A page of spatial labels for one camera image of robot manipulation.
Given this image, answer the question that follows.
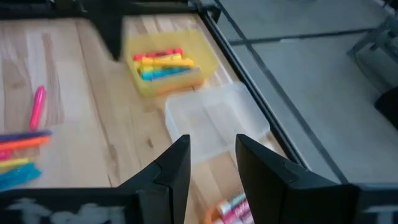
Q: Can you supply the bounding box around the pink chunky highlighter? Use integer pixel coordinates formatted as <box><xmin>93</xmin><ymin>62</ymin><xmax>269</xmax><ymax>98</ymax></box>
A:
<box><xmin>132</xmin><ymin>47</ymin><xmax>185</xmax><ymax>62</ymax></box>

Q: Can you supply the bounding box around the blue slim highlighter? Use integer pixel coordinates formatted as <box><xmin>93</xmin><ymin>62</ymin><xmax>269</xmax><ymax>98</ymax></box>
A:
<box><xmin>0</xmin><ymin>169</ymin><xmax>43</xmax><ymax>191</ymax></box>
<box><xmin>0</xmin><ymin>162</ymin><xmax>41</xmax><ymax>183</ymax></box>

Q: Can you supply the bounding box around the orange slim highlighter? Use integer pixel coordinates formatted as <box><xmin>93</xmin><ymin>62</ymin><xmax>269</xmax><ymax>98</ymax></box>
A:
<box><xmin>0</xmin><ymin>136</ymin><xmax>50</xmax><ymax>152</ymax></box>

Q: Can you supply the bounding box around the teal chunky highlighter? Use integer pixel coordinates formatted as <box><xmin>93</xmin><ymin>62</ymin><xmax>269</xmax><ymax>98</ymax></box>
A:
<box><xmin>140</xmin><ymin>67</ymin><xmax>191</xmax><ymax>82</ymax></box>

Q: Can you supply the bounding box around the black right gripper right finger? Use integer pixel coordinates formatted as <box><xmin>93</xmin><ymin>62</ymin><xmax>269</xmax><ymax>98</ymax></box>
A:
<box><xmin>235</xmin><ymin>134</ymin><xmax>398</xmax><ymax>224</ymax></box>

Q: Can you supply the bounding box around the black aluminium table frame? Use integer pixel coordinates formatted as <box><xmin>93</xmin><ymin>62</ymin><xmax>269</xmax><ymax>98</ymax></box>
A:
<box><xmin>0</xmin><ymin>0</ymin><xmax>352</xmax><ymax>187</ymax></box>

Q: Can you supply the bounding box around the yellow slim highlighter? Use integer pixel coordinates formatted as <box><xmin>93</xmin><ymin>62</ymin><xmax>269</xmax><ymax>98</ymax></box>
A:
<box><xmin>0</xmin><ymin>157</ymin><xmax>34</xmax><ymax>171</ymax></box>

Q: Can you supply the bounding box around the yellow translucent plastic bin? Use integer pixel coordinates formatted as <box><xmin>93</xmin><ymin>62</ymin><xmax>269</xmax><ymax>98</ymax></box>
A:
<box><xmin>123</xmin><ymin>29</ymin><xmax>220</xmax><ymax>99</ymax></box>

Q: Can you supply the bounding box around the red slim highlighter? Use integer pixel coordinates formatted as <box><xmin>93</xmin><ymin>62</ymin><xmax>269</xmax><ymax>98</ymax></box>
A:
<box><xmin>0</xmin><ymin>149</ymin><xmax>15</xmax><ymax>161</ymax></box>

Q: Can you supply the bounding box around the black computer tower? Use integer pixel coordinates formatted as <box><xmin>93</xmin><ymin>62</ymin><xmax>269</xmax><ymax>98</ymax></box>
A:
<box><xmin>374</xmin><ymin>86</ymin><xmax>398</xmax><ymax>128</ymax></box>

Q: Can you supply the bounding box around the clear plastic bin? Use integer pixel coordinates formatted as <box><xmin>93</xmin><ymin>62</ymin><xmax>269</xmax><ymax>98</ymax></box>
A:
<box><xmin>164</xmin><ymin>81</ymin><xmax>271</xmax><ymax>166</ymax></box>

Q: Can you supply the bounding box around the purple slim highlighter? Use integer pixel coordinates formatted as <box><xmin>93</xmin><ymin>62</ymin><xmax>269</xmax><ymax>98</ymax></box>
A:
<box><xmin>0</xmin><ymin>129</ymin><xmax>52</xmax><ymax>142</ymax></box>

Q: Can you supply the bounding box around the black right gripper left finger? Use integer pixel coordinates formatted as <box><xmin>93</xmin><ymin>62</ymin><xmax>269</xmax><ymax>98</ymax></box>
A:
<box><xmin>0</xmin><ymin>134</ymin><xmax>192</xmax><ymax>224</ymax></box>

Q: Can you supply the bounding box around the pink slim highlighter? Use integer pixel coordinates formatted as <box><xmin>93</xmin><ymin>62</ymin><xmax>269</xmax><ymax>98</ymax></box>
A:
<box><xmin>29</xmin><ymin>85</ymin><xmax>47</xmax><ymax>131</ymax></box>

